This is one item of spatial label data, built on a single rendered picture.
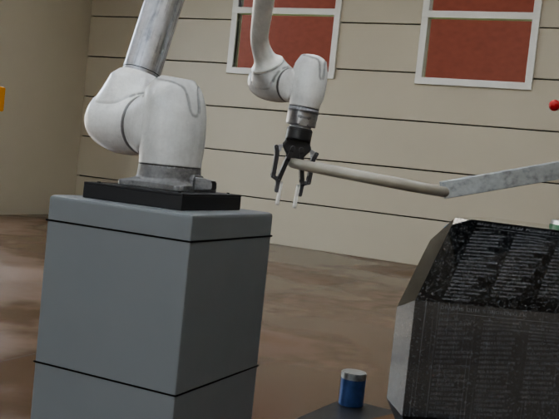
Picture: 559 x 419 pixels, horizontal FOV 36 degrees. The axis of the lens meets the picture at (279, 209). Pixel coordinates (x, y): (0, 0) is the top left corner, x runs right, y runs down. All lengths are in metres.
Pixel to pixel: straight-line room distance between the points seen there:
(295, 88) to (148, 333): 0.90
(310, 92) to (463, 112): 6.57
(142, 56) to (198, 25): 8.08
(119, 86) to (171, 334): 0.68
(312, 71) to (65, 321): 0.99
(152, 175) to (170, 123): 0.13
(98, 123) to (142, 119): 0.18
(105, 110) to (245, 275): 0.55
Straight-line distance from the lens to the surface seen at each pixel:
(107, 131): 2.22
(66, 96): 10.93
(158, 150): 2.06
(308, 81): 2.47
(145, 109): 2.10
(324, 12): 9.61
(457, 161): 8.97
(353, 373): 3.40
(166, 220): 1.90
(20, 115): 10.34
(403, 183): 2.35
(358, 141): 9.29
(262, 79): 2.57
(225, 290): 2.04
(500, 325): 2.41
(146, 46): 2.29
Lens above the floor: 0.93
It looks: 3 degrees down
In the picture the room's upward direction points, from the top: 6 degrees clockwise
